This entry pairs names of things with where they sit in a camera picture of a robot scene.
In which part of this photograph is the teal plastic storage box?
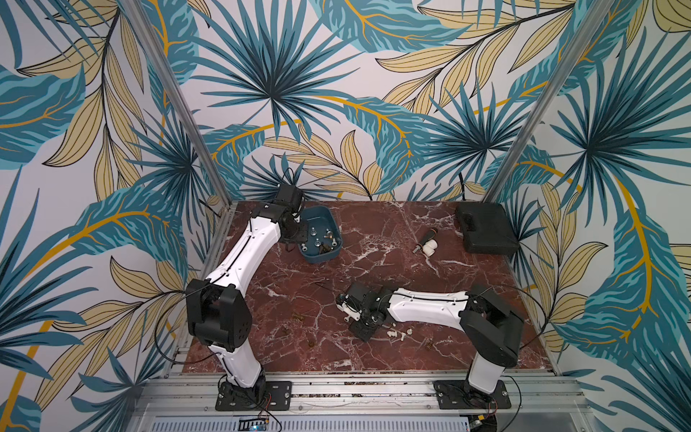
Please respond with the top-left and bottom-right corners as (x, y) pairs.
(300, 206), (343, 265)

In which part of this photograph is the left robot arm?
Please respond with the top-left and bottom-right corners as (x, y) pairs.
(185, 185), (307, 401)

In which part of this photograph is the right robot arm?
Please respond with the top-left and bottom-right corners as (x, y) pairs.
(336, 283), (525, 395)

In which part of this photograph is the black and white bottle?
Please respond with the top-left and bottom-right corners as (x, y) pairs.
(413, 228), (438, 257)

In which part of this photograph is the black plastic case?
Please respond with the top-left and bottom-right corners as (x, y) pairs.
(455, 201), (519, 257)

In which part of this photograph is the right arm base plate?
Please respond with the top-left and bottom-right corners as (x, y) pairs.
(433, 380), (512, 412)

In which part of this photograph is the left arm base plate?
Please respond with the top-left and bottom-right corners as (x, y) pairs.
(215, 381), (293, 412)

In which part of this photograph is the aluminium frame rail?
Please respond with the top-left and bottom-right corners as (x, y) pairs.
(126, 370), (598, 431)

